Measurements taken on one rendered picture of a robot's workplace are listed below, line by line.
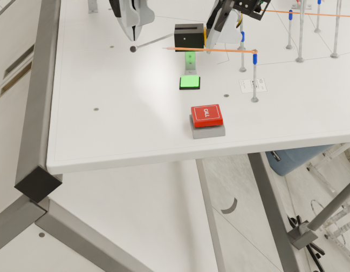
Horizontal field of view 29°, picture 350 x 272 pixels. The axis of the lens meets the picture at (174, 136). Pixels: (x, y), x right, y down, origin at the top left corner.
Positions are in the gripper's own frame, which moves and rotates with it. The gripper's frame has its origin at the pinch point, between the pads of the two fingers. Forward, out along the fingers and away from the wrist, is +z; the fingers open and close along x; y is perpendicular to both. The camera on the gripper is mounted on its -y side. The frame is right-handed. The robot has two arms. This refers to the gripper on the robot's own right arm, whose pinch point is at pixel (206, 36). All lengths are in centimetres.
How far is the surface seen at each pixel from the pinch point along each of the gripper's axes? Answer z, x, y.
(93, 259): 36.0, -30.5, -7.2
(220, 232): 200, 173, 92
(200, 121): 3.6, -23.7, 0.7
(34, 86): 23.2, -2.0, -28.2
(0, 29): 53, 64, -46
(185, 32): -0.1, -1.6, -4.5
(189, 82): 6.9, -6.9, -0.6
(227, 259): 199, 153, 96
